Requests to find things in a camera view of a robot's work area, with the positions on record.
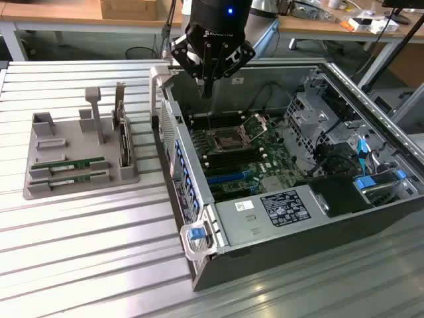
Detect black plastic fan shroud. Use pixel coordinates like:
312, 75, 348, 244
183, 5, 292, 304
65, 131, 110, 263
294, 174, 375, 218

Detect grey metal cabinet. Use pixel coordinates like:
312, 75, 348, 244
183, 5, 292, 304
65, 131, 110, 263
367, 82, 424, 133

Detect graphics card with metal bracket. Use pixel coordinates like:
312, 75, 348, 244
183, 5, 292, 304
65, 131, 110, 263
111, 81, 133, 166

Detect blue expansion slot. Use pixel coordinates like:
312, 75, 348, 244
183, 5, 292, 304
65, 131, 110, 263
207, 170, 254, 186

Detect wooden desk white frame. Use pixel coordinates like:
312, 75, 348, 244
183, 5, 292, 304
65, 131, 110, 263
0, 0, 186, 62

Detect green RAM stick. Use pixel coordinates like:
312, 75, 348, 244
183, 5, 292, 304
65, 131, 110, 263
48, 174, 93, 184
32, 158, 104, 171

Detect perforated metal disk bay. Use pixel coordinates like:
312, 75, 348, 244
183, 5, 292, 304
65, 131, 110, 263
283, 71, 352, 160

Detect grey power supply unit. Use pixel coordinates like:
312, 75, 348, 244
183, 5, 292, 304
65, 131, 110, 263
214, 184, 329, 249

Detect black cooling fan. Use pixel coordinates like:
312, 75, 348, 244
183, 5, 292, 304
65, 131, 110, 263
313, 142, 362, 176

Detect black expansion slot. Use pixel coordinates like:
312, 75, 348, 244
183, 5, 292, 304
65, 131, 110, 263
210, 184, 253, 197

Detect blue drive caddy handle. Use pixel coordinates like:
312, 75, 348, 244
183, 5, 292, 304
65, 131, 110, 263
352, 176, 377, 192

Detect grey plastic parts rack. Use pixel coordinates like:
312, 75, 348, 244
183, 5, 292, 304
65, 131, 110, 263
22, 86, 140, 200

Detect black looped wire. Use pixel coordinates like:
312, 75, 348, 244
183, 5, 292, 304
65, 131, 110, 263
261, 82, 292, 113

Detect green motherboard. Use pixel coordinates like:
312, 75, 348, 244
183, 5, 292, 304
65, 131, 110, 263
188, 114, 305, 203

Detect thin socket locking lever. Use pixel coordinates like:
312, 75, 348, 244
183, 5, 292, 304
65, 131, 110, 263
205, 98, 213, 133

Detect CPU socket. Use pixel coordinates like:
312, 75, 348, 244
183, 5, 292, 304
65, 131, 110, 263
208, 127, 248, 153

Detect cluttered wooden desk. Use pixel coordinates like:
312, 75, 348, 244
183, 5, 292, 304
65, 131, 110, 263
276, 0, 424, 50

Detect white product box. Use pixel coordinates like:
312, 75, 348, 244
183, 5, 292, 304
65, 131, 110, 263
347, 15, 400, 34

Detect cable with metal connector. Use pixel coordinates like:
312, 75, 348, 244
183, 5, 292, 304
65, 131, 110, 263
160, 0, 177, 66

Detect large brown box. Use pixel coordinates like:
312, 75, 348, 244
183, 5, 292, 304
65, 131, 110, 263
388, 43, 424, 89

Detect black monitor base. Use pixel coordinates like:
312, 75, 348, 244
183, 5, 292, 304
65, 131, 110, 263
380, 0, 411, 25

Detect silver chipset heatsink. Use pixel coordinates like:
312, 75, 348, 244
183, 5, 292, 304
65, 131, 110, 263
261, 175, 282, 193

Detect black floor cable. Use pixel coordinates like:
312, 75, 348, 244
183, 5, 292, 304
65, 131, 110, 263
125, 46, 156, 60

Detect cardboard box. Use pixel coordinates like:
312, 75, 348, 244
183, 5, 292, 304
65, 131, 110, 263
100, 0, 158, 20

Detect light blue disk wire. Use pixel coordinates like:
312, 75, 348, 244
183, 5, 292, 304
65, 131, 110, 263
357, 138, 369, 176

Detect black stand pole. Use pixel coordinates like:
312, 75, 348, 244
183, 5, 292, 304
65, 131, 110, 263
360, 15, 424, 93

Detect metal socket cover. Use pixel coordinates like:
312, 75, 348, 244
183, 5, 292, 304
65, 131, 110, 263
240, 113, 271, 138

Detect open grey PC case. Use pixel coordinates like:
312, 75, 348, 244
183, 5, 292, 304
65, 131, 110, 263
148, 59, 424, 293

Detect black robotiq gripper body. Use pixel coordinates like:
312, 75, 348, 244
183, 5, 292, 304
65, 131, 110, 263
184, 0, 251, 81

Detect black RAM slot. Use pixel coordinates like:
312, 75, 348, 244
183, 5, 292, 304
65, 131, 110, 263
202, 145, 262, 160
205, 152, 268, 170
187, 112, 244, 125
190, 117, 246, 131

